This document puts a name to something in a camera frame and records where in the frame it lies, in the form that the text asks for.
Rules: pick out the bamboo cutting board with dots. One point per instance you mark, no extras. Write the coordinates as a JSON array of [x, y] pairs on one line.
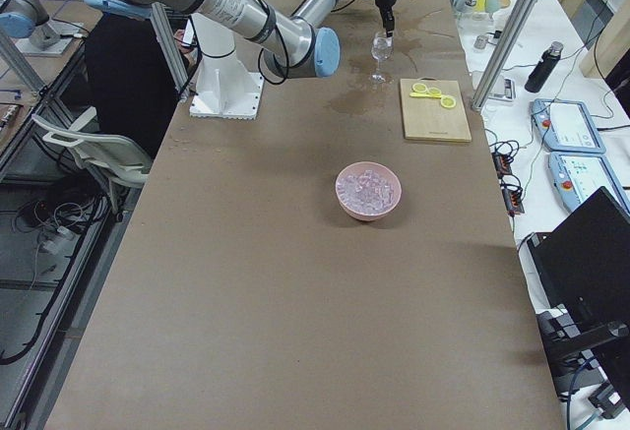
[[424, 119]]

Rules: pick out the pile of ice cubes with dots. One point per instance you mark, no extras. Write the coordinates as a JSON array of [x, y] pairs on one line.
[[367, 192]]

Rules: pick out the aluminium frame post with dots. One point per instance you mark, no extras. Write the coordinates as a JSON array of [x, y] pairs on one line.
[[513, 27]]

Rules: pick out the pink bowl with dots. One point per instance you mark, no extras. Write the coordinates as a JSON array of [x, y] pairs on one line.
[[383, 170]]

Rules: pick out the white office chair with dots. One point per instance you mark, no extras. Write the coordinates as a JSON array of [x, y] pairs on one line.
[[122, 161]]

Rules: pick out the yellow plastic cup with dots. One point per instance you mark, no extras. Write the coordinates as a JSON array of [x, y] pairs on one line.
[[479, 6]]

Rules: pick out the black monitor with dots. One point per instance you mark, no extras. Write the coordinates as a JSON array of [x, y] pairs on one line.
[[583, 265]]

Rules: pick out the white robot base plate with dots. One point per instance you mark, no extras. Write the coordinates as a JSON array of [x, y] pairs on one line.
[[224, 87]]

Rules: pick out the grey usb hub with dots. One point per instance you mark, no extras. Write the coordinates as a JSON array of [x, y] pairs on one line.
[[513, 201], [502, 164]]

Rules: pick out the blue teach pendant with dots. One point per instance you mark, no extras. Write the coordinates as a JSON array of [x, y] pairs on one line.
[[566, 126]]

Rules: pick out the green plastic cup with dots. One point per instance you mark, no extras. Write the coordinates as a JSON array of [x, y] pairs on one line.
[[492, 6]]

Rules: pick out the clear wine glass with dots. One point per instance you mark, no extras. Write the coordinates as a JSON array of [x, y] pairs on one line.
[[381, 50]]

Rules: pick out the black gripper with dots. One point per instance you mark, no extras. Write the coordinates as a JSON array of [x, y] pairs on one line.
[[383, 1]]

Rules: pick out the far lemon slice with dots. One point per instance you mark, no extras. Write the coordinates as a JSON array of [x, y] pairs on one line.
[[448, 101]]

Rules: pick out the yellow plastic knife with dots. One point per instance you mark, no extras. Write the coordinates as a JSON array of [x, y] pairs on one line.
[[425, 95]]

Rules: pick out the black insulated bottle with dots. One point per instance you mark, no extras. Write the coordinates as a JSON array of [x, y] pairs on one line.
[[544, 67]]

